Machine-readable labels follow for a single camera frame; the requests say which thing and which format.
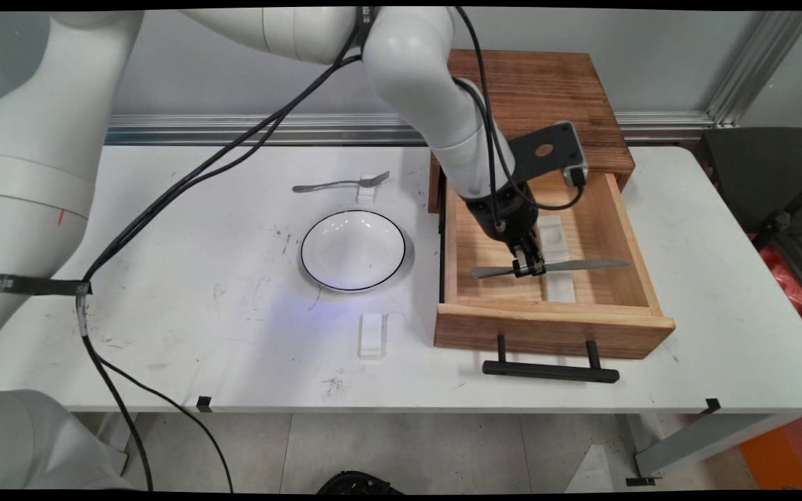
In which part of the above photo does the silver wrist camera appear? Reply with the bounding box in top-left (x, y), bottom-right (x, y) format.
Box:
top-left (560, 120), bottom-right (591, 189)

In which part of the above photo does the light wooden drawer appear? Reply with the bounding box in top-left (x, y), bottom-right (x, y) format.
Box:
top-left (434, 166), bottom-right (677, 360)

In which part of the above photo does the black drawer handle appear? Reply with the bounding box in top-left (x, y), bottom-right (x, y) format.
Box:
top-left (482, 334), bottom-right (621, 385)

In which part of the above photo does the black round device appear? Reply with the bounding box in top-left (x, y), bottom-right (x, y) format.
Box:
top-left (316, 470), bottom-right (405, 495)

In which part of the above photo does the metal fork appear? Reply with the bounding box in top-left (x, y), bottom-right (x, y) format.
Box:
top-left (292, 170), bottom-right (391, 194)

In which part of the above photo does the white ceramic cutlery rest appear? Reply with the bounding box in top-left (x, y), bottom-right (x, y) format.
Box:
top-left (358, 313), bottom-right (389, 360)
top-left (542, 271), bottom-right (578, 304)
top-left (356, 174), bottom-right (382, 205)
top-left (533, 214), bottom-right (570, 264)

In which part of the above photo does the metal table knife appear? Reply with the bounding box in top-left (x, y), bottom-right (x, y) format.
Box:
top-left (471, 260), bottom-right (633, 280)

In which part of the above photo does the red bag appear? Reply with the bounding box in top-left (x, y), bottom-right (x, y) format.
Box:
top-left (749, 233), bottom-right (802, 332)

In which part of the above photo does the black camera mounting bracket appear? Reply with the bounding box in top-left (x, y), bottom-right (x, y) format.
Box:
top-left (508, 123), bottom-right (583, 185)

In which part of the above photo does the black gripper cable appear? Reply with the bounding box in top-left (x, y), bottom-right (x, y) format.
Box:
top-left (77, 7), bottom-right (506, 491)

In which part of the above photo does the slanted aluminium profile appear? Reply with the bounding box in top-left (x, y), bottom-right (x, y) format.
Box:
top-left (706, 10), bottom-right (802, 130)

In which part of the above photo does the white plate with black rim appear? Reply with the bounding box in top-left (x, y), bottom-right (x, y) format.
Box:
top-left (300, 209), bottom-right (407, 292)

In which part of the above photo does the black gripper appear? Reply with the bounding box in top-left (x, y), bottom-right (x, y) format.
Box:
top-left (464, 181), bottom-right (549, 280)

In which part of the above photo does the narrow white table leg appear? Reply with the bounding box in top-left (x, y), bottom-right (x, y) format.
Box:
top-left (91, 413), bottom-right (139, 477)

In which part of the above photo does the wide white table leg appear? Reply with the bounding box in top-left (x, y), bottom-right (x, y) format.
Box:
top-left (624, 413), bottom-right (795, 481)

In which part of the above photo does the orange box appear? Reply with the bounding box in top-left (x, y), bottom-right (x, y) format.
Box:
top-left (739, 414), bottom-right (802, 491)

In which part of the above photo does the horizontal aluminium rail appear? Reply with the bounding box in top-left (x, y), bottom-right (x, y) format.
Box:
top-left (105, 113), bottom-right (715, 147)

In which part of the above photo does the black strap with white lettering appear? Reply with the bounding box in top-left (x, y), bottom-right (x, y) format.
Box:
top-left (0, 271), bottom-right (93, 298)

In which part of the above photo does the black camera cable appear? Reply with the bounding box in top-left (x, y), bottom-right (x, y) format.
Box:
top-left (77, 7), bottom-right (588, 491)

